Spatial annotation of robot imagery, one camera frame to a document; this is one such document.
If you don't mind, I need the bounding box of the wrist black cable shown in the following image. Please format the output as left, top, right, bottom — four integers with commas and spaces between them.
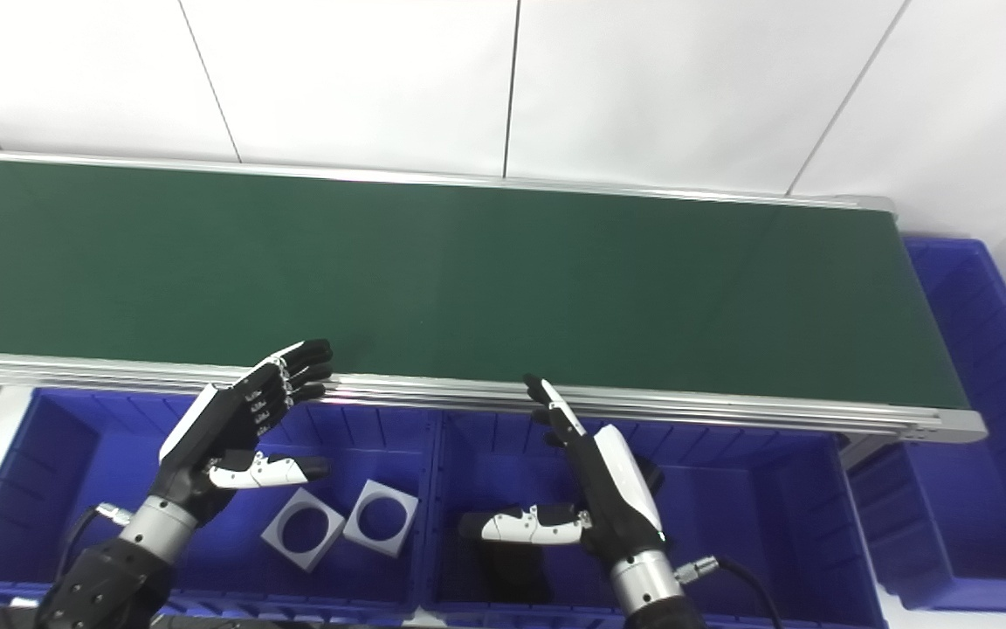
52, 501, 134, 597
672, 554, 785, 629

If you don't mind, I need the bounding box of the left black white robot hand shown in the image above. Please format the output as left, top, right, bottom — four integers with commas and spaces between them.
149, 339, 335, 529

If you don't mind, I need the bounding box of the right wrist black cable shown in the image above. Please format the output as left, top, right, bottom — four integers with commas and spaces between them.
672, 554, 785, 629

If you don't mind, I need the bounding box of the blue plastic bin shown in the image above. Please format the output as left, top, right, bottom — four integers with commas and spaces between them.
420, 411, 890, 629
0, 387, 439, 623
848, 238, 1006, 612

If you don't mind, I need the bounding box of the white square part round hole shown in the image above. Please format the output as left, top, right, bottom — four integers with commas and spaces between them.
342, 479, 421, 558
260, 487, 347, 574

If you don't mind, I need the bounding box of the green conveyor belt aluminium frame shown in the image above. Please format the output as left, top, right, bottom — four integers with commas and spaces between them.
0, 149, 989, 443

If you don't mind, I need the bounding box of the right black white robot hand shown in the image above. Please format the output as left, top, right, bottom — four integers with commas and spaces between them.
458, 374, 670, 569

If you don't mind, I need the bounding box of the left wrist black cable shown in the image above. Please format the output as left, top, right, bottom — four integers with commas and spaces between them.
52, 501, 134, 597

